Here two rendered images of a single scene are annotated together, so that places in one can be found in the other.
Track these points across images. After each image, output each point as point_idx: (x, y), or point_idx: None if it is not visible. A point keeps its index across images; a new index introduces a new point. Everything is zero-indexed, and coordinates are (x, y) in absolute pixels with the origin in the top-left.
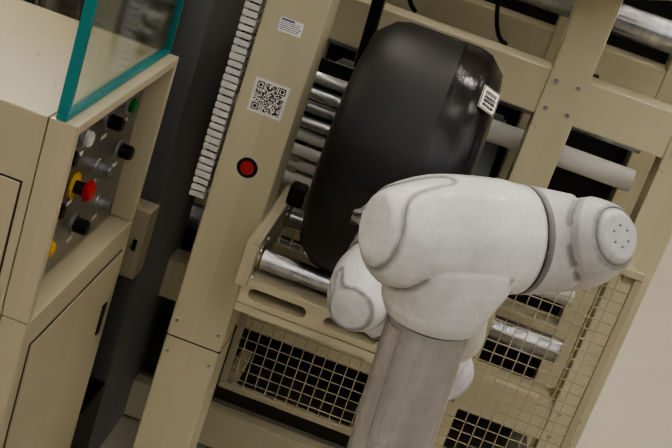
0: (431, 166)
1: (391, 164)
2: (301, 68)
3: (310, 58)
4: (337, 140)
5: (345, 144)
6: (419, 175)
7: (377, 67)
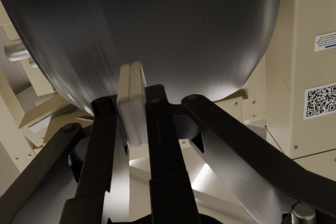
0: (103, 75)
1: (168, 42)
2: (305, 5)
3: (298, 22)
4: (270, 10)
5: (259, 21)
6: (111, 54)
7: (235, 91)
